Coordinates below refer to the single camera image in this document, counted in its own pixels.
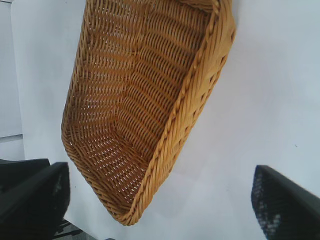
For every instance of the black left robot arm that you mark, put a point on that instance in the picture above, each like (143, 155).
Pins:
(15, 172)

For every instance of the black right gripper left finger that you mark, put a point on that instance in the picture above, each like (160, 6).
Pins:
(32, 212)

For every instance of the woven wicker basket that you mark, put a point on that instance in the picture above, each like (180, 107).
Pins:
(130, 87)

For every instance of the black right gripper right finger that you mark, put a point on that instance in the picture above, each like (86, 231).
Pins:
(287, 212)

